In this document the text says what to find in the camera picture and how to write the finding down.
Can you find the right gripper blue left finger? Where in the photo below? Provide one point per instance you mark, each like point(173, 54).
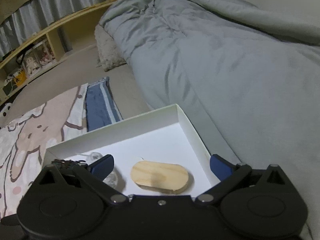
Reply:
point(102, 167)

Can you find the yellow mug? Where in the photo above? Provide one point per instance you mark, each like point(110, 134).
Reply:
point(19, 77)

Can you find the dark blue brown crochet flower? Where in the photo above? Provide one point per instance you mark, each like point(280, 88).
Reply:
point(68, 164)

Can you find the cartoon bear blanket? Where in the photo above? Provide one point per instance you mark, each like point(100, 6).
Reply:
point(24, 140)

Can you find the light blue crochet ball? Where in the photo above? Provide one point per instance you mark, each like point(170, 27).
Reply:
point(112, 179)

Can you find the grey curtain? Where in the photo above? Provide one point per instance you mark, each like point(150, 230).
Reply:
point(34, 16)

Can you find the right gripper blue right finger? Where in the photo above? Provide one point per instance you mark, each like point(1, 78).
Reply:
point(221, 167)

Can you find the grey duvet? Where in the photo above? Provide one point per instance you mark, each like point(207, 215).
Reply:
point(248, 80)

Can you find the wooden headboard shelf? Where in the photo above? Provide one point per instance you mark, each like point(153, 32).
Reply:
point(66, 36)

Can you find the red doll in clear case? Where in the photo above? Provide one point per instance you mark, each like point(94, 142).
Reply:
point(45, 53)

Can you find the oval wooden block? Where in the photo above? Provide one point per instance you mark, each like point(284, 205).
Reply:
point(160, 177)

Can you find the beige fuzzy pillow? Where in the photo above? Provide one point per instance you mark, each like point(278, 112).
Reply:
point(108, 52)

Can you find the white cardboard box tray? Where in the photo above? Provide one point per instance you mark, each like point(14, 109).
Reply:
point(165, 135)

